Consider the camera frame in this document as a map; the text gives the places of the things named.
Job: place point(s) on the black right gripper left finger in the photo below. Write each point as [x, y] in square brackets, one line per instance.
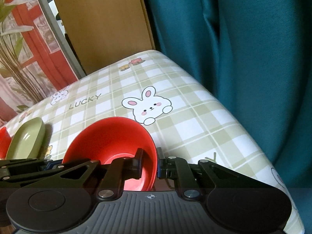
[105, 182]

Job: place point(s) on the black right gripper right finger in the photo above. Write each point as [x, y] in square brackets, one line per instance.
[192, 181]

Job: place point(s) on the red plastic bowl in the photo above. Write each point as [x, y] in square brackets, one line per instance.
[115, 137]

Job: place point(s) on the green plastic plate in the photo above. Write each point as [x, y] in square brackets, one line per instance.
[27, 141]

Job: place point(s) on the red bowl at edge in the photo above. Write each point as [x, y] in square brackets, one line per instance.
[5, 141]

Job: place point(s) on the checkered bunny tablecloth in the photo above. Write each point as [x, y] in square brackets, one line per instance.
[184, 120]

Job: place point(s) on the red patterned poster board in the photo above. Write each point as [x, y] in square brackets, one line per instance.
[36, 59]

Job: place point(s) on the teal curtain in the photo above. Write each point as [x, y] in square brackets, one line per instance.
[254, 56]

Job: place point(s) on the brown cardboard panel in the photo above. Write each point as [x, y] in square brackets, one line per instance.
[103, 32]

